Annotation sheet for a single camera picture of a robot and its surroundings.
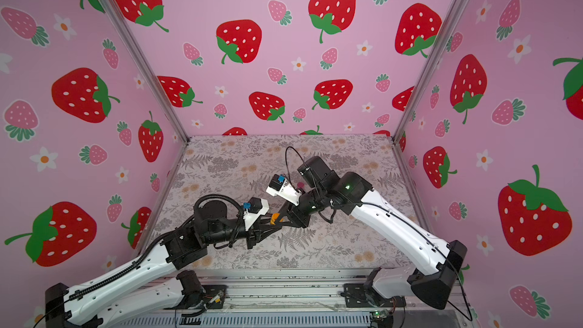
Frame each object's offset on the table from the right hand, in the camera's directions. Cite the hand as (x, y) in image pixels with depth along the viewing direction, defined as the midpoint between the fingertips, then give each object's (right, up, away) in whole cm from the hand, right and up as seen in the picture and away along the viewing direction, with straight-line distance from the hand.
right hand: (282, 217), depth 64 cm
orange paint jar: (-2, +1, -2) cm, 3 cm away
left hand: (-1, -1, 0) cm, 1 cm away
